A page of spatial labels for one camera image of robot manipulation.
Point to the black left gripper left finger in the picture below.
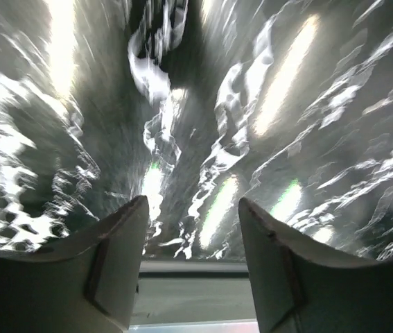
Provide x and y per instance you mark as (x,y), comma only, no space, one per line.
(85,282)

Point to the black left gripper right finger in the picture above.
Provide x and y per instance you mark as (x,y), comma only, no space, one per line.
(301,285)

